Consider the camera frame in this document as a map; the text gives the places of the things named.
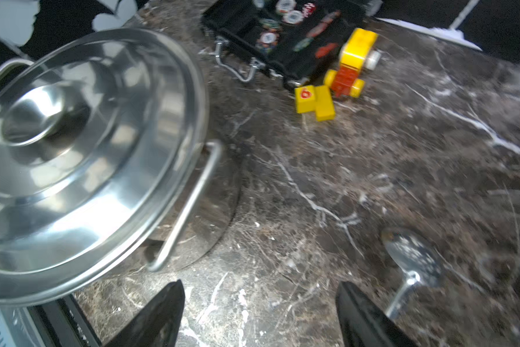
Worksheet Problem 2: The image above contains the yellow red toy car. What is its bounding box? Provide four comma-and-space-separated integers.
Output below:
324, 28, 381, 98

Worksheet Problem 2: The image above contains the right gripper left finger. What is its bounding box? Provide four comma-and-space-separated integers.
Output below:
105, 280, 186, 346

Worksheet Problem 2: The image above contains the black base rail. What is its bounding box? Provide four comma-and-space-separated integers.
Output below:
27, 294, 102, 347

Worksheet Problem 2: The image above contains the yellow number six block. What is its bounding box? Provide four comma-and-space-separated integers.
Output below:
294, 85, 336, 121

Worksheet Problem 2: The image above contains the black poker chip case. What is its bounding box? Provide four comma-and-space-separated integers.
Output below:
201, 1, 381, 91

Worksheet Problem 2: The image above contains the long metal spoon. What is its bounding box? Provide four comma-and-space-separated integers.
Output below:
380, 226, 444, 320

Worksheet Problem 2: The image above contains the steel pot lid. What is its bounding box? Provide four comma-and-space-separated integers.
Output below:
0, 28, 209, 307

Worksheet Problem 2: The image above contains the stainless steel pot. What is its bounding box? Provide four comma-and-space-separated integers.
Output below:
0, 58, 244, 278

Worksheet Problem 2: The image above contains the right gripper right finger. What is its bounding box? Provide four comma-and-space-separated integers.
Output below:
335, 282, 416, 347

